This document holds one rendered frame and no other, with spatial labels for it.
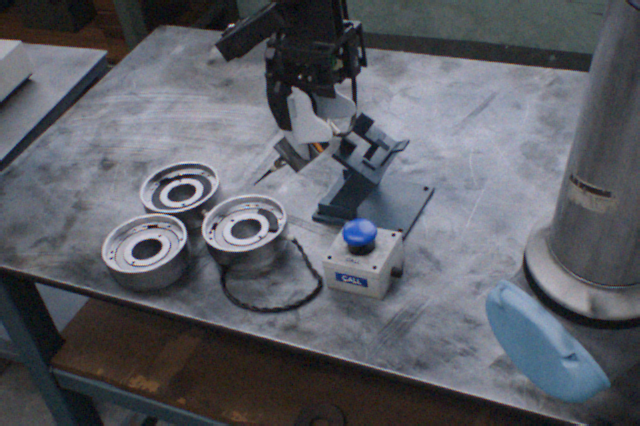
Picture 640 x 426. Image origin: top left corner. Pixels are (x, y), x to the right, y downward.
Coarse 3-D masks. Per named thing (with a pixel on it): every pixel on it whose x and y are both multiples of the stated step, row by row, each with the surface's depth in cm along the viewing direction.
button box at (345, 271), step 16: (336, 240) 107; (384, 240) 105; (400, 240) 106; (336, 256) 105; (352, 256) 104; (368, 256) 104; (384, 256) 104; (400, 256) 107; (336, 272) 105; (352, 272) 103; (368, 272) 102; (384, 272) 103; (400, 272) 105; (336, 288) 107; (352, 288) 105; (368, 288) 104; (384, 288) 104
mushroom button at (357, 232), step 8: (352, 224) 104; (360, 224) 104; (368, 224) 104; (344, 232) 103; (352, 232) 103; (360, 232) 103; (368, 232) 103; (376, 232) 103; (344, 240) 103; (352, 240) 102; (360, 240) 102; (368, 240) 102
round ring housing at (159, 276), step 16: (128, 224) 116; (144, 224) 117; (160, 224) 117; (176, 224) 115; (112, 240) 115; (144, 240) 115; (160, 240) 114; (112, 256) 113; (128, 256) 113; (144, 256) 116; (160, 256) 112; (176, 256) 110; (112, 272) 111; (128, 272) 109; (144, 272) 109; (160, 272) 109; (176, 272) 111; (128, 288) 112; (144, 288) 111; (160, 288) 112
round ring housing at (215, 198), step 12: (168, 168) 124; (180, 168) 124; (192, 168) 124; (204, 168) 123; (156, 180) 123; (180, 180) 123; (192, 180) 122; (216, 180) 120; (144, 192) 121; (168, 192) 122; (180, 192) 123; (192, 192) 123; (216, 192) 119; (144, 204) 118; (168, 204) 119; (180, 204) 119; (204, 204) 117; (216, 204) 119; (180, 216) 117; (192, 216) 117; (192, 228) 119
